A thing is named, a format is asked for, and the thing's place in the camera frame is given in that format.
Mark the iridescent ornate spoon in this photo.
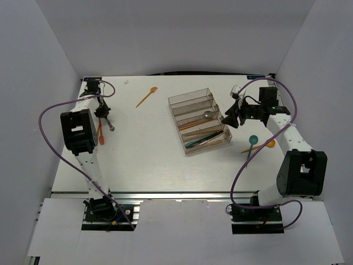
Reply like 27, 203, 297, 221
104, 117, 115, 131

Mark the silver spoon pink handle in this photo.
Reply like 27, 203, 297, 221
178, 111, 215, 126

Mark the black knife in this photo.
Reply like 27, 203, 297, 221
196, 130, 223, 142

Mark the teal plastic knife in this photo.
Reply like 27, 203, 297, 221
185, 140, 206, 149

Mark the silver knife pink handle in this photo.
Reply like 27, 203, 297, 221
186, 138, 231, 149

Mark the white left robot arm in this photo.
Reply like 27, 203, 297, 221
60, 78, 110, 201

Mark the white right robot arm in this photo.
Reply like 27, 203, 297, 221
222, 86, 328, 220

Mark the orange plastic fork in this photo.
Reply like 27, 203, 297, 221
97, 119, 105, 145

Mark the teal plastic spoon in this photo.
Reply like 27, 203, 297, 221
245, 135, 259, 167

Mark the clear tiered utensil organizer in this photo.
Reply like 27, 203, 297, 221
168, 88, 232, 155

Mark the orange plastic spoon right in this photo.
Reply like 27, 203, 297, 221
242, 140, 276, 153

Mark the orange plastic spoon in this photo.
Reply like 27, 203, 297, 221
242, 140, 276, 153
136, 87, 158, 108

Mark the orange plastic spoon far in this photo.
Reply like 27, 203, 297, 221
136, 87, 158, 108

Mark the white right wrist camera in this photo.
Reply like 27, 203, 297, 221
230, 84, 246, 99

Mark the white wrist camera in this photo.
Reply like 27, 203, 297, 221
85, 79, 101, 94
230, 84, 246, 99

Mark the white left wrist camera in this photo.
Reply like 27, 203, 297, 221
85, 79, 101, 94

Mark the aluminium table rail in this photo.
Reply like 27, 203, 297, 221
266, 74, 304, 166

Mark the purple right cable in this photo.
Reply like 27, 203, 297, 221
226, 77, 303, 230

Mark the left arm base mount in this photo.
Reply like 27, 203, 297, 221
81, 196, 137, 232

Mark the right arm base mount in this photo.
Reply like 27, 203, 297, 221
226, 204, 284, 235

